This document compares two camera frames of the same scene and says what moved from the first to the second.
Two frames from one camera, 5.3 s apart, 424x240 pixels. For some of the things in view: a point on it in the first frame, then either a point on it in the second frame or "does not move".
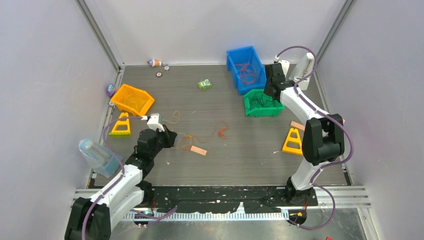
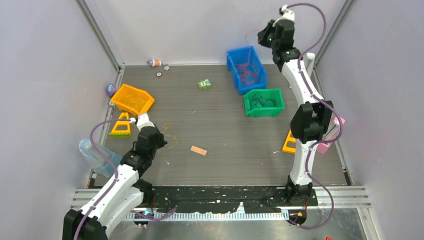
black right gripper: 266,90 → 261,35
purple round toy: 111,89 does not move
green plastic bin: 258,104 does not move
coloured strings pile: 220,134 → 248,32
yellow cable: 130,99 does not move
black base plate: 217,199 does not move
